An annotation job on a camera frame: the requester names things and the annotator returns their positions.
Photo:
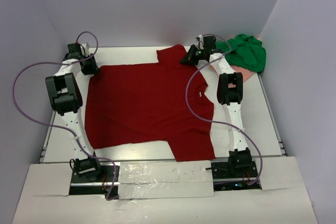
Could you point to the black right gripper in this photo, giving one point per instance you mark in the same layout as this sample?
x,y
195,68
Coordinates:
x,y
192,56

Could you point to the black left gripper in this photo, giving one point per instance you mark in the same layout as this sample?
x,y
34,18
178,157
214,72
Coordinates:
x,y
89,65

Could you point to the red t-shirt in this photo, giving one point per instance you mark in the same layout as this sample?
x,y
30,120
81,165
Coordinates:
x,y
162,101

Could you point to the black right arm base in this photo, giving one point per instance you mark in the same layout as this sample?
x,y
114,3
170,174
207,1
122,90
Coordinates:
x,y
225,180

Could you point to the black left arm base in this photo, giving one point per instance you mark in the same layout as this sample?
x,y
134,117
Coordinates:
x,y
92,183

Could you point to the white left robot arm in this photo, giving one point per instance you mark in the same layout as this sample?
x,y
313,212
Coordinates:
x,y
66,100

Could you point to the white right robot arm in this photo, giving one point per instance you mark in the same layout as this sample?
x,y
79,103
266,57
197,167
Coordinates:
x,y
229,95

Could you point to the green t-shirt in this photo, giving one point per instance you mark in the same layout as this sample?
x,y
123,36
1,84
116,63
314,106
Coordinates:
x,y
223,46

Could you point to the pink t-shirt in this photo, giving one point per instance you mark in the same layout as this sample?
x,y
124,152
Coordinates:
x,y
242,73

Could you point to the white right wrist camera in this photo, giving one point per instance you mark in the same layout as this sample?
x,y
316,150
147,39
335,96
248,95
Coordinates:
x,y
200,42

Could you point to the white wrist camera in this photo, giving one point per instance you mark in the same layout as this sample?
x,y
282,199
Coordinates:
x,y
84,48
200,42

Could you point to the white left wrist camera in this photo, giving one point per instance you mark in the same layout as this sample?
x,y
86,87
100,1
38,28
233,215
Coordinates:
x,y
84,48

